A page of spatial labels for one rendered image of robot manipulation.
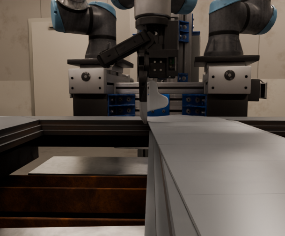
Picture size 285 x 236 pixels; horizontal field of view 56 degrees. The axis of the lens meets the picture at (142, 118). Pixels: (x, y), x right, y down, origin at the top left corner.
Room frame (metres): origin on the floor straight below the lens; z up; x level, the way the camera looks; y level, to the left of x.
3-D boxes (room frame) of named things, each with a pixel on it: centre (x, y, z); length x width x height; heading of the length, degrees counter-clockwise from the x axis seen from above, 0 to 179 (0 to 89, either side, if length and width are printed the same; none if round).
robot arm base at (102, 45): (1.17, 0.17, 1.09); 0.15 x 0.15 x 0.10
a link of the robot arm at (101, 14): (1.16, 0.17, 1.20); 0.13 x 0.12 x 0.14; 120
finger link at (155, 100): (0.56, -0.02, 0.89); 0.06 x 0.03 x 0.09; 88
